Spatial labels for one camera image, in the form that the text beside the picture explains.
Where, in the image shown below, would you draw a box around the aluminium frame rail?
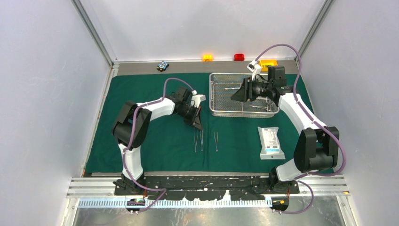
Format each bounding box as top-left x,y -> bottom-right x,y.
66,175 -> 351,198

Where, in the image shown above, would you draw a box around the steel spatula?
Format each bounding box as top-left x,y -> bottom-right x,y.
200,129 -> 204,152

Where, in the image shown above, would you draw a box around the orange toy brick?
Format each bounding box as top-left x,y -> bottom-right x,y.
202,54 -> 213,62

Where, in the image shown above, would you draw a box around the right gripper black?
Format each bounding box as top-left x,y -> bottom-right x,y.
231,76 -> 273,103

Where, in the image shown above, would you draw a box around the thin steel tweezers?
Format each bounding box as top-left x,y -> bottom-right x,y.
214,132 -> 218,152

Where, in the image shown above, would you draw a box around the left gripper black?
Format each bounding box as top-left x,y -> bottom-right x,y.
177,105 -> 202,130

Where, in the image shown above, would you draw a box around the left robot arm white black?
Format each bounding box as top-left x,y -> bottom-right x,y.
112,87 -> 206,195

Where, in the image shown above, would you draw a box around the white paper packet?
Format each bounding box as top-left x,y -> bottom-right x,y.
258,127 -> 285,160

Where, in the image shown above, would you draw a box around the surgical forceps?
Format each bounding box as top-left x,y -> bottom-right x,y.
249,105 -> 272,112

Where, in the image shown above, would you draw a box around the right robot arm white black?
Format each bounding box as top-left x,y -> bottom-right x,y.
231,63 -> 339,193

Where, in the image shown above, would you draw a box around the green surgical cloth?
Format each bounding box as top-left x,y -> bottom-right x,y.
86,73 -> 299,173

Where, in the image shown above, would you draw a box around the metal mesh tray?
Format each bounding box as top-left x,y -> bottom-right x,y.
209,73 -> 279,118

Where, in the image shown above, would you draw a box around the long steel forceps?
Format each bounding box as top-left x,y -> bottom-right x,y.
194,129 -> 198,153

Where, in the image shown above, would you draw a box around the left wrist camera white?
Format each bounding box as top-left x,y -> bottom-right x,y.
190,90 -> 206,108

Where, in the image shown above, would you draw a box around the red toy brick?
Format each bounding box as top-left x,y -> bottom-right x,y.
233,53 -> 245,61

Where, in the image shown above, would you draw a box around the yellow toy block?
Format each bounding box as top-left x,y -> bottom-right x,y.
259,59 -> 278,71

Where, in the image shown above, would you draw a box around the small blue black toy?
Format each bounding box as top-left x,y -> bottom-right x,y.
157,61 -> 169,72

